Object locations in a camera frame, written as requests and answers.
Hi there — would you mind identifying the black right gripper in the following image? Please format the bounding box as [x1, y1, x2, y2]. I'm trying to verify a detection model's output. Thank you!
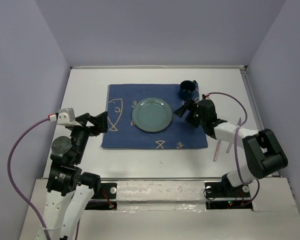
[174, 98, 206, 128]

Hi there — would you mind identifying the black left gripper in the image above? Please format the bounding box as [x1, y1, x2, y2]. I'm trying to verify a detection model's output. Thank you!
[70, 110, 108, 163]

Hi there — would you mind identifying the dark blue mug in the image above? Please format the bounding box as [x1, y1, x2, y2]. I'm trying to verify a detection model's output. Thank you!
[178, 80, 197, 101]

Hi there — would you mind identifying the blue cloth placemat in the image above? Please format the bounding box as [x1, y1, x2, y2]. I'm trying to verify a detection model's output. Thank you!
[101, 84, 208, 150]

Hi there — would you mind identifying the teal plate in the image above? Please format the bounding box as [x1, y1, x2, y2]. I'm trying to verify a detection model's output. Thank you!
[131, 97, 173, 133]

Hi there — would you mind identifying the fork with pink handle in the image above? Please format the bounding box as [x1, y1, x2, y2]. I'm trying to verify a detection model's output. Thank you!
[213, 140, 222, 162]

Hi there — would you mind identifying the knife with pink handle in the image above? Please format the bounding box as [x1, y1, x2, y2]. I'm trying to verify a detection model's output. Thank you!
[226, 143, 232, 154]

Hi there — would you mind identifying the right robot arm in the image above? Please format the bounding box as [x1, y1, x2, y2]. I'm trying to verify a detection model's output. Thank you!
[174, 99, 288, 201]

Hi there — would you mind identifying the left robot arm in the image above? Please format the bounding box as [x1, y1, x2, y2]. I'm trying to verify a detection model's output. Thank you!
[36, 108, 108, 240]

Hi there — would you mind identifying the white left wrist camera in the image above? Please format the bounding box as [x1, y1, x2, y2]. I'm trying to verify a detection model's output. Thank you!
[56, 108, 81, 127]

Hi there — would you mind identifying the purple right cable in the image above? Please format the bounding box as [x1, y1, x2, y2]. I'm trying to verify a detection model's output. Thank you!
[208, 91, 261, 207]

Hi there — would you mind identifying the purple cable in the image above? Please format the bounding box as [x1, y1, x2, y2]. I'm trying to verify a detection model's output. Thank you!
[208, 91, 261, 207]
[7, 117, 81, 240]

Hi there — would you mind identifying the aluminium rail frame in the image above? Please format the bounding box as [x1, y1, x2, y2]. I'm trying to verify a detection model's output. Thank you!
[62, 67, 262, 179]

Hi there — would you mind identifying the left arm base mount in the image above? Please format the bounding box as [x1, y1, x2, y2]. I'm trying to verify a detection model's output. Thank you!
[85, 182, 118, 211]

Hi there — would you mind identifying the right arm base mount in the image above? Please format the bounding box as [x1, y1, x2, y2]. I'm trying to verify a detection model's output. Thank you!
[203, 181, 253, 210]

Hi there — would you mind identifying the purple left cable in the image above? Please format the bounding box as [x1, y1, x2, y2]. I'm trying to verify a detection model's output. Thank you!
[7, 117, 81, 240]

